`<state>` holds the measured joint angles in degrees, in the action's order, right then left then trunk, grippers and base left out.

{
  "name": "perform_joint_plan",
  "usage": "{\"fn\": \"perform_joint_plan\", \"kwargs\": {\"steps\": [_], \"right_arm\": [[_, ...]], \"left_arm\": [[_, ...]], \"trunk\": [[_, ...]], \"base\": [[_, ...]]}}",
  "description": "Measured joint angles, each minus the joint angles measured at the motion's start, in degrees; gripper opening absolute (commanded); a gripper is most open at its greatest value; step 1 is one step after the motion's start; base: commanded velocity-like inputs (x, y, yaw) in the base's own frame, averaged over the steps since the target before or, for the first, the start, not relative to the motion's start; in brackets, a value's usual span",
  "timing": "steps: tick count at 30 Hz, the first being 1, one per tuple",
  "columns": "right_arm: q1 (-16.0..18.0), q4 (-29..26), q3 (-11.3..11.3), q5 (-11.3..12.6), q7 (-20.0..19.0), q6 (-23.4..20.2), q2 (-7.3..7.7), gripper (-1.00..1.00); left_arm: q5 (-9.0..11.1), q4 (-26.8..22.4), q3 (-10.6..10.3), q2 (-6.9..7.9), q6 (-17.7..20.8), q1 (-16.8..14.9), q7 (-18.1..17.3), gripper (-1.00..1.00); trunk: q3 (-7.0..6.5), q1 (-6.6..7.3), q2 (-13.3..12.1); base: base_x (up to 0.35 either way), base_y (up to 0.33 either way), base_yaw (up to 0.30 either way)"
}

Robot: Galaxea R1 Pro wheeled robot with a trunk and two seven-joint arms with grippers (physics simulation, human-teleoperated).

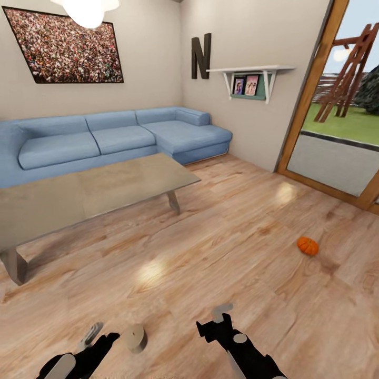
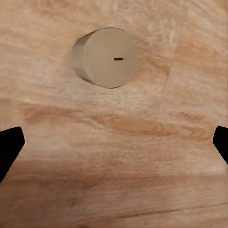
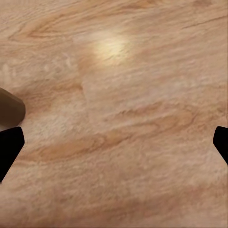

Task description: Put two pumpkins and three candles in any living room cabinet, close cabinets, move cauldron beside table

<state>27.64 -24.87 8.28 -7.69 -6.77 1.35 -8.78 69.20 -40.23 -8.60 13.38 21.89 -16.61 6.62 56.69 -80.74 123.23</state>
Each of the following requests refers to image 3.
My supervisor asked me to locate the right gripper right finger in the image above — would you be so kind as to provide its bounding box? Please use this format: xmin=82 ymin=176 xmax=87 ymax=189
xmin=213 ymin=126 xmax=228 ymax=164

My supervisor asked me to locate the pillar candle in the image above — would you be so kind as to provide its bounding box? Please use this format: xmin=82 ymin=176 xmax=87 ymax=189
xmin=0 ymin=88 xmax=25 ymax=131

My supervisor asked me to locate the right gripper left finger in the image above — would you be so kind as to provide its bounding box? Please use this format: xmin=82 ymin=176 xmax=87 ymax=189
xmin=0 ymin=126 xmax=25 ymax=183

